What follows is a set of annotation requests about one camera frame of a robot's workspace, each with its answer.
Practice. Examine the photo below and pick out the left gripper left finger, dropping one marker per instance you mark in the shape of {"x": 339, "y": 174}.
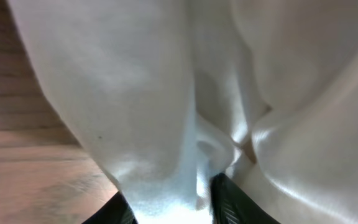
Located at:
{"x": 114, "y": 211}

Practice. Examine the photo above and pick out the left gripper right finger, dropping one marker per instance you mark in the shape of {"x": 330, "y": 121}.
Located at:
{"x": 232, "y": 206}

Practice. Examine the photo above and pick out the white printed t-shirt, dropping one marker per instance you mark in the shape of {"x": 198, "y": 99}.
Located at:
{"x": 167, "y": 94}

